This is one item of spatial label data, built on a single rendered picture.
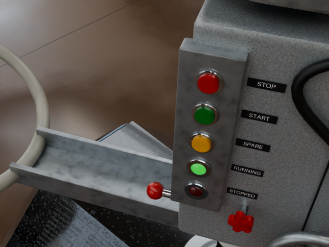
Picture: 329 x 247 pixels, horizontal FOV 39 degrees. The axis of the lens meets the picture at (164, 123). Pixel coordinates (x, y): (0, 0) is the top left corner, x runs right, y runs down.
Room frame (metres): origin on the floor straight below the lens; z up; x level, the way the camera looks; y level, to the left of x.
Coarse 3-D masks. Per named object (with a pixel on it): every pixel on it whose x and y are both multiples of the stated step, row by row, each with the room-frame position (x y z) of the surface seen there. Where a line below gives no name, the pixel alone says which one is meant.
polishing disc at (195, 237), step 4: (196, 236) 0.63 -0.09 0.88; (200, 236) 0.63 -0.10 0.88; (192, 240) 0.62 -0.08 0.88; (196, 240) 0.62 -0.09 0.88; (200, 240) 0.62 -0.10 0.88; (204, 240) 0.62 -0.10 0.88; (208, 240) 0.62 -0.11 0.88; (212, 240) 0.62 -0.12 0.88; (188, 244) 0.61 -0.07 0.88; (192, 244) 0.61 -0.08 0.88; (196, 244) 0.61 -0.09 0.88; (200, 244) 0.61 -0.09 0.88; (204, 244) 0.61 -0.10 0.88; (208, 244) 0.61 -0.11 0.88; (212, 244) 0.61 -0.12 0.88; (216, 244) 0.61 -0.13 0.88
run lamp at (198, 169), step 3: (192, 165) 0.45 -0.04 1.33; (195, 165) 0.44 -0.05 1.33; (198, 165) 0.44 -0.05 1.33; (201, 165) 0.44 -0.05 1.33; (192, 168) 0.44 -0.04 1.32; (195, 168) 0.44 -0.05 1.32; (198, 168) 0.44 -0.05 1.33; (201, 168) 0.44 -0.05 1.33; (204, 168) 0.44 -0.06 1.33; (192, 171) 0.44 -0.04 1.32; (195, 171) 0.44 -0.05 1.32; (198, 171) 0.44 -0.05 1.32; (201, 171) 0.44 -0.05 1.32; (204, 171) 0.44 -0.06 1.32; (198, 174) 0.44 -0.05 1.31; (201, 174) 0.44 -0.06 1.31
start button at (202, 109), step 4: (200, 108) 0.44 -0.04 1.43; (204, 108) 0.44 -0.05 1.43; (208, 108) 0.44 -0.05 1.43; (196, 112) 0.44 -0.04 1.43; (200, 112) 0.44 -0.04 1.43; (204, 112) 0.44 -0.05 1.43; (208, 112) 0.44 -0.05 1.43; (212, 112) 0.44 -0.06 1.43; (196, 116) 0.44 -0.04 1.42; (200, 116) 0.44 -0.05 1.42; (204, 116) 0.44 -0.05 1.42; (208, 116) 0.44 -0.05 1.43; (212, 116) 0.44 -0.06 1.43; (196, 120) 0.44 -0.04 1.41; (200, 120) 0.44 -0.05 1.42; (204, 120) 0.44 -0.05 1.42; (208, 120) 0.44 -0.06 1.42; (212, 120) 0.44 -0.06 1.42
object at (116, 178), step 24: (48, 144) 0.71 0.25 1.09; (72, 144) 0.69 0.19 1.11; (96, 144) 0.68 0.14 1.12; (24, 168) 0.60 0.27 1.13; (48, 168) 0.65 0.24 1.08; (72, 168) 0.65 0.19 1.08; (96, 168) 0.65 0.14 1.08; (120, 168) 0.66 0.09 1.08; (144, 168) 0.65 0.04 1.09; (168, 168) 0.64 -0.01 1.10; (72, 192) 0.58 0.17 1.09; (96, 192) 0.56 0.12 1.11; (120, 192) 0.56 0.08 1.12; (144, 192) 0.60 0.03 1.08; (144, 216) 0.54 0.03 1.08; (168, 216) 0.53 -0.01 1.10
